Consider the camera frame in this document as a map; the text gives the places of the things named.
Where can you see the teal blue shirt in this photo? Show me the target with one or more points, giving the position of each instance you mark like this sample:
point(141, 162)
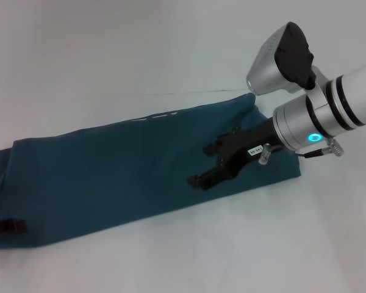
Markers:
point(109, 177)

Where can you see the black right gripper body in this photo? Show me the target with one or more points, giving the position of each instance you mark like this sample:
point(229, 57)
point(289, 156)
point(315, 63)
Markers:
point(247, 146)

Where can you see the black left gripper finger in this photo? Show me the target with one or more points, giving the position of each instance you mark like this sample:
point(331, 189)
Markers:
point(6, 227)

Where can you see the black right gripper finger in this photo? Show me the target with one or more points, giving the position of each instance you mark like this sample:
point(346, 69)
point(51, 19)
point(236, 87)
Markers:
point(213, 177)
point(215, 147)

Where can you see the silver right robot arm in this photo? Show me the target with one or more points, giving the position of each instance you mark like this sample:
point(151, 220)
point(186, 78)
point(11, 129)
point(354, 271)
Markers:
point(332, 107)

